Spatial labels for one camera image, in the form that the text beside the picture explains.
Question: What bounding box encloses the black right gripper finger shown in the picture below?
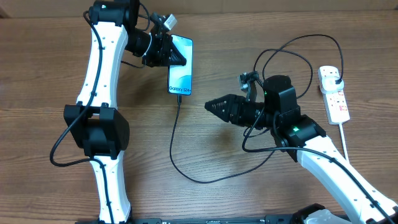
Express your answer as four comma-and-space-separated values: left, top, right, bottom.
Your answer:
205, 94, 246, 111
206, 105, 245, 126

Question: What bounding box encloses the blue Samsung Galaxy smartphone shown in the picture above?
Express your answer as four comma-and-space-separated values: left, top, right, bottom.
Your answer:
168, 35, 193, 95

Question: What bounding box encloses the black USB charging cable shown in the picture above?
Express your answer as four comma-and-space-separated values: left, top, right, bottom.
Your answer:
169, 34, 345, 184

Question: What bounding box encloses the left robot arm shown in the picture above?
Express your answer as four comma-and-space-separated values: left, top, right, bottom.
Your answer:
63, 1, 191, 223

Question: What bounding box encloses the white charger plug adapter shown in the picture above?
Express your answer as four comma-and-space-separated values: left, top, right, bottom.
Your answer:
320, 77, 345, 94

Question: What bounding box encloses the white power strip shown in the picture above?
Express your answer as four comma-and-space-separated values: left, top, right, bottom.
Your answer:
317, 65, 350, 124

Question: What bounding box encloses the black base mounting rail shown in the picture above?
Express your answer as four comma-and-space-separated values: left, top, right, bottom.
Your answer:
74, 203, 352, 224

